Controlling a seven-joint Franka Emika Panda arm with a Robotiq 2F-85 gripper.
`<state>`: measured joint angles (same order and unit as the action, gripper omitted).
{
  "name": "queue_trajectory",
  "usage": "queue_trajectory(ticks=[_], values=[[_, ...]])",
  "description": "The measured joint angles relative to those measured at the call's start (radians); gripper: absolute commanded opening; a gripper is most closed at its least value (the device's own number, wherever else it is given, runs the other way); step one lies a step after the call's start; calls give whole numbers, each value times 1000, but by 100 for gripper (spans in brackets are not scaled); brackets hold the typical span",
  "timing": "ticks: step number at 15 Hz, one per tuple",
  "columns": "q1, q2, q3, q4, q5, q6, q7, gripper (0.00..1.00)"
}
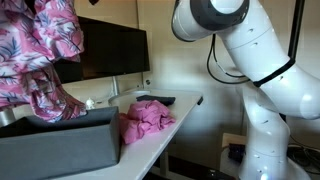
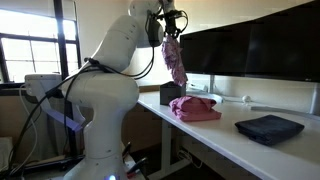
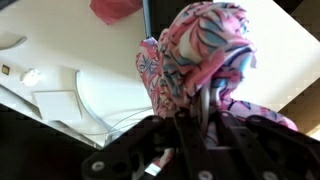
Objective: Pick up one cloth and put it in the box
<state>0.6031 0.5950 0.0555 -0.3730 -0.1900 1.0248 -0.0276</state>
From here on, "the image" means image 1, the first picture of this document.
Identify pink floral patterned cloth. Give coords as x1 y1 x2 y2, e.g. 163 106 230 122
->
0 0 88 123

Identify dark folded cloth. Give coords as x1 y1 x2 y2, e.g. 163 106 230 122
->
135 94 177 107

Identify plain pink cloth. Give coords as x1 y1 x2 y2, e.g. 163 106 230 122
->
118 99 177 145

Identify dark grey fabric box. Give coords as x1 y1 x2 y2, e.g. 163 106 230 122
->
0 106 122 180

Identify silver monitor stand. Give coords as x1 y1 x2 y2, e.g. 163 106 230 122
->
107 75 153 105
0 107 17 128

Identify black computer monitor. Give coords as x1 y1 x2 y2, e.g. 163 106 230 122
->
52 15 151 85

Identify small white figurine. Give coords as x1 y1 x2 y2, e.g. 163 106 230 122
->
84 97 96 111

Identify white desk leg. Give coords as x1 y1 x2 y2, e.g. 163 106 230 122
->
151 149 174 179

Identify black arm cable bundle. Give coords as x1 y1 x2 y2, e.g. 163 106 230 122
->
205 33 252 85

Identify white wall outlet box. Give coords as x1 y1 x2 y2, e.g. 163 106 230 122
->
220 132 248 166

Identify black floor cables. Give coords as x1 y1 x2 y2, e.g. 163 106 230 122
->
286 142 320 175

